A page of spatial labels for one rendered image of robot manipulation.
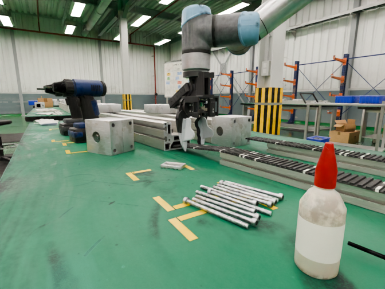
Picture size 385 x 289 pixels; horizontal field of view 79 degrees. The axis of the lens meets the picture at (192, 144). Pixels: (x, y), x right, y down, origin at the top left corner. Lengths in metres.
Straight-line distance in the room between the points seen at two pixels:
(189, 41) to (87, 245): 0.49
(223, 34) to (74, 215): 0.49
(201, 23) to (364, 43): 8.34
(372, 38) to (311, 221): 8.63
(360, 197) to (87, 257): 0.37
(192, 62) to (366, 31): 8.41
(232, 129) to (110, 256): 0.56
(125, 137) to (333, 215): 0.58
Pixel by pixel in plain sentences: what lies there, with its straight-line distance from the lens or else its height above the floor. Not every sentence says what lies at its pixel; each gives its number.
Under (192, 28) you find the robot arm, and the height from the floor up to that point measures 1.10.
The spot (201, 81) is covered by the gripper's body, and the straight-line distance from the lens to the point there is 0.60.
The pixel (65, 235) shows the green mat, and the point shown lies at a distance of 0.32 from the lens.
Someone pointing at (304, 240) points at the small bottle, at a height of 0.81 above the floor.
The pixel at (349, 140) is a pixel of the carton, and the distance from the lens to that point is 5.76.
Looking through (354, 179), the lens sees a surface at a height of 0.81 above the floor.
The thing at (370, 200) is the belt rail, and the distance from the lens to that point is 0.43.
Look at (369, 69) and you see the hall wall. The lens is 8.71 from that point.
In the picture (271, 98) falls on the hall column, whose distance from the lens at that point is 4.03.
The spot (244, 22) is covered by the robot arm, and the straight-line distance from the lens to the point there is 0.62.
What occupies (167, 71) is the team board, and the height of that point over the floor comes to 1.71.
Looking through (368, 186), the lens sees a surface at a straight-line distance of 0.41.
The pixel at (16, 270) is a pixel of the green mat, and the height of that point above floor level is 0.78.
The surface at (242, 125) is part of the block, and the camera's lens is 0.78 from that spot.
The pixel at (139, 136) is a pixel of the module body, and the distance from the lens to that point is 0.83.
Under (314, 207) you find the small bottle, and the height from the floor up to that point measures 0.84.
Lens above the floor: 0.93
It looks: 11 degrees down
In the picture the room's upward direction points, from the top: straight up
